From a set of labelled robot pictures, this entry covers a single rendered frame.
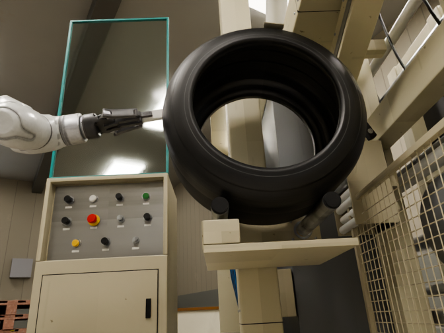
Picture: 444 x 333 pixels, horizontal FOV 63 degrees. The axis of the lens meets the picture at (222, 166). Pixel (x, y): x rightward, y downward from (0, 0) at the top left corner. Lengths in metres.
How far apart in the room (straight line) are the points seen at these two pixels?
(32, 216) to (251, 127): 7.88
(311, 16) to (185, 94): 0.65
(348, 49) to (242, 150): 0.51
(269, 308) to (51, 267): 0.93
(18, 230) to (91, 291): 7.32
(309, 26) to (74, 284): 1.37
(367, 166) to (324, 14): 0.57
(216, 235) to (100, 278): 0.84
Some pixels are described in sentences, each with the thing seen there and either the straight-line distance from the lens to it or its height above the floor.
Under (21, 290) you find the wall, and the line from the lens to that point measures 8.75.
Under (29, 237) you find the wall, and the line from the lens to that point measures 8.90.
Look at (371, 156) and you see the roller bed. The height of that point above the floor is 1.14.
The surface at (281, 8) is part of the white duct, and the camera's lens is 2.21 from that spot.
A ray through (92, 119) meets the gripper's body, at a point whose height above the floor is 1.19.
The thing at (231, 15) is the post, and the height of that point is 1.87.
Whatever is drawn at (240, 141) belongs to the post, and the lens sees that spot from 1.38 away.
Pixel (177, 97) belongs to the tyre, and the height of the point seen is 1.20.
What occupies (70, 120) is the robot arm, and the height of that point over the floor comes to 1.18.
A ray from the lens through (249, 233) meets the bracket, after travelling 1.24.
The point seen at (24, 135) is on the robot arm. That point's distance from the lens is 0.99.
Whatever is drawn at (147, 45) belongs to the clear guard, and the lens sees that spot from 2.13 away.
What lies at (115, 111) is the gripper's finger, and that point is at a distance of 1.10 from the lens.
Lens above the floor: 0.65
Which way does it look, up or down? 22 degrees up
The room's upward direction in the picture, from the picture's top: 3 degrees counter-clockwise
